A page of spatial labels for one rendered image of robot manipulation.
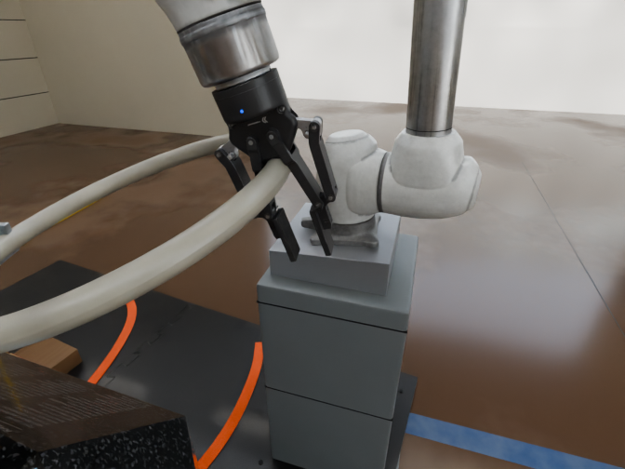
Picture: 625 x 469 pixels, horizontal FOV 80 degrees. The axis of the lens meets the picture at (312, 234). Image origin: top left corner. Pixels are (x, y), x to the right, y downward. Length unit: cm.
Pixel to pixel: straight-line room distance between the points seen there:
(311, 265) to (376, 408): 47
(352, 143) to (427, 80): 21
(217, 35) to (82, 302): 26
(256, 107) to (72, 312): 25
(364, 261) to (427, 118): 35
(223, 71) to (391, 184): 57
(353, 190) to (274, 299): 35
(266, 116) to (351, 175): 50
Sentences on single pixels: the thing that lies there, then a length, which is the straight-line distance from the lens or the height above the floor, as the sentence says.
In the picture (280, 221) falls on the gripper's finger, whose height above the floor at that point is 117.
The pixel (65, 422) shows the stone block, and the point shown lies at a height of 79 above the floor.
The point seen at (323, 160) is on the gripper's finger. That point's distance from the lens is 43.
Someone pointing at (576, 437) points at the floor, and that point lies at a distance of 194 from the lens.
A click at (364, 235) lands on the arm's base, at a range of 98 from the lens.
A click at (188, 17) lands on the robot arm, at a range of 40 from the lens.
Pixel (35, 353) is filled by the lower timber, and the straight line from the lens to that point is 218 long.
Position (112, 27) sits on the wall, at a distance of 652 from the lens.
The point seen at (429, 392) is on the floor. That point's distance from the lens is 184.
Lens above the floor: 139
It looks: 29 degrees down
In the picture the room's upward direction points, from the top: straight up
